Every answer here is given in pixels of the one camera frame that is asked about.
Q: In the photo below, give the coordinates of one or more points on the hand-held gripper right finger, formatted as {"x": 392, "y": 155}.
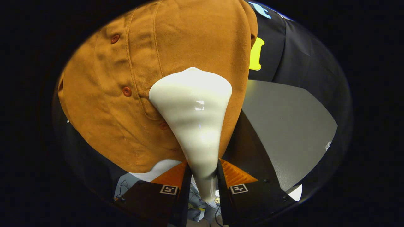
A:
{"x": 222, "y": 201}

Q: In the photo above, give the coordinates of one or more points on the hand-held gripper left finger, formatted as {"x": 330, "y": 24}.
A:
{"x": 184, "y": 201}

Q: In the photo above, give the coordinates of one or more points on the white garment steamer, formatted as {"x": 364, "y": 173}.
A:
{"x": 192, "y": 110}

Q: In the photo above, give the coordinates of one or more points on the brown button-up shirt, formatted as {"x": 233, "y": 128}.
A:
{"x": 189, "y": 37}

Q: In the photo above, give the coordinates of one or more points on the white mannequin torso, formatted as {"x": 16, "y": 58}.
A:
{"x": 154, "y": 171}

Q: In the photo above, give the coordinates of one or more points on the grey table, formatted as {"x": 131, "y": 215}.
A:
{"x": 290, "y": 126}

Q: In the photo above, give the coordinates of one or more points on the black backdrop cloth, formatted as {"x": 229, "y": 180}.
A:
{"x": 300, "y": 56}

